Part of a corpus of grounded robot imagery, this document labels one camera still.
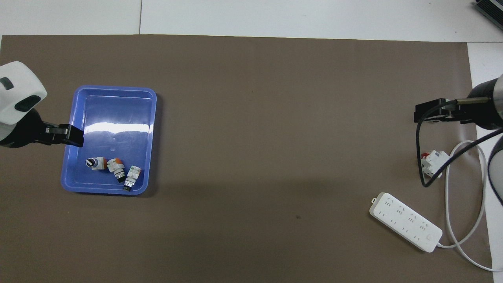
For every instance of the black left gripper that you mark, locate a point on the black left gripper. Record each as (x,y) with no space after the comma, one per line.
(23,131)

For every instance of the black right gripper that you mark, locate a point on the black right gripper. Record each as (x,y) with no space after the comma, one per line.
(483,106)

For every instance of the white rotary switch black knob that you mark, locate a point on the white rotary switch black knob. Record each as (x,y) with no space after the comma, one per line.
(133,177)

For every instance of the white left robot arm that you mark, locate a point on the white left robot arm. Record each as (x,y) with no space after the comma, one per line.
(15,94)

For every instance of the blue plastic tray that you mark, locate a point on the blue plastic tray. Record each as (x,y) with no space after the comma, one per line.
(114,114)

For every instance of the white red circuit breaker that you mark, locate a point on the white red circuit breaker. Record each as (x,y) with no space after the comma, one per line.
(436,161)

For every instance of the white power strip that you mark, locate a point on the white power strip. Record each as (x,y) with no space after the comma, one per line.
(404,220)

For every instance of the grey ribbed device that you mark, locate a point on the grey ribbed device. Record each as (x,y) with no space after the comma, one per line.
(491,10)

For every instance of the brown table mat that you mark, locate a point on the brown table mat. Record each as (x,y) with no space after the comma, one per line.
(251,118)

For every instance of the orange switch with round knob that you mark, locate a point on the orange switch with round knob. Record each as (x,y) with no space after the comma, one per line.
(96,163)

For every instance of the white orange rotary switch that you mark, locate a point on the white orange rotary switch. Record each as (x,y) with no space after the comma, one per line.
(116,167)

